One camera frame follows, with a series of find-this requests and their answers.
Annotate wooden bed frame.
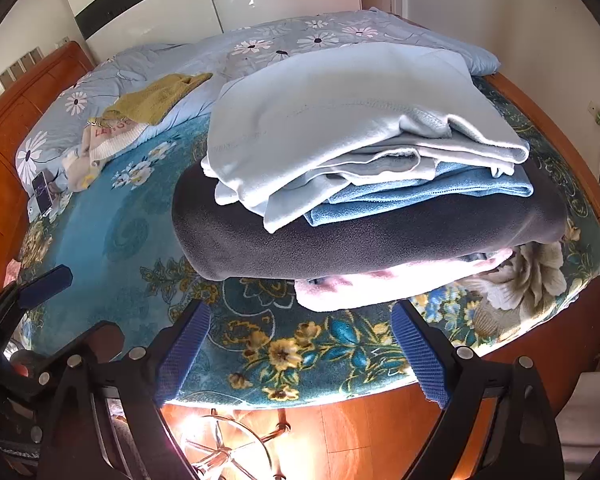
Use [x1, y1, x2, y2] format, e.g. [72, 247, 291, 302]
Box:
[480, 71, 600, 411]

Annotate metal stool frame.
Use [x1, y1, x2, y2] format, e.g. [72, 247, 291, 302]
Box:
[180, 407, 291, 480]

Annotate black phone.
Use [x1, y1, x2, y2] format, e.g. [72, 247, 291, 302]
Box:
[31, 171, 55, 211]

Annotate olive green knit sweater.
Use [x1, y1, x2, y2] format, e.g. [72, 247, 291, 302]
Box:
[101, 72, 214, 127]

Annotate white knit sweater red letters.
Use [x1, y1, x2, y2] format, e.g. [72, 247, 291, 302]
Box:
[82, 116, 146, 163]

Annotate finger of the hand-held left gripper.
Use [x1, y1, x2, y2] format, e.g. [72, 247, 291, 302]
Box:
[7, 321, 127, 397]
[0, 265, 75, 341]

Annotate teal floral blanket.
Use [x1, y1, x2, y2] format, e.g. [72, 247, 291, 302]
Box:
[17, 75, 600, 408]

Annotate light blue sweatshirt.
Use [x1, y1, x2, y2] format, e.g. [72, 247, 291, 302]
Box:
[201, 44, 531, 234]

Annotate beige fluffy garment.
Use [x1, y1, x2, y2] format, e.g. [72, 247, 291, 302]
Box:
[60, 145, 113, 192]

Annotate wooden headboard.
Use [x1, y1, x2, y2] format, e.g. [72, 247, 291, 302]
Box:
[0, 41, 97, 306]

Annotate blue folded garment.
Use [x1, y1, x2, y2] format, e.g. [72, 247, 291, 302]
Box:
[304, 162, 535, 228]

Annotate light blue floral duvet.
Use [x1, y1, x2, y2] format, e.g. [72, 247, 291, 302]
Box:
[15, 7, 502, 196]

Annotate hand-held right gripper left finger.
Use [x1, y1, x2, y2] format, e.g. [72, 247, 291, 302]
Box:
[37, 300, 213, 480]

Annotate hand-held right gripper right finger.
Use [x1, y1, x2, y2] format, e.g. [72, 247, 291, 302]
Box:
[391, 300, 566, 480]

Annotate dark grey fleece garment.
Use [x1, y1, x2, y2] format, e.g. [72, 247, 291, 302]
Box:
[171, 165, 581, 283]

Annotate pink folded garment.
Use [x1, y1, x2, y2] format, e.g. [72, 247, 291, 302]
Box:
[294, 247, 521, 313]

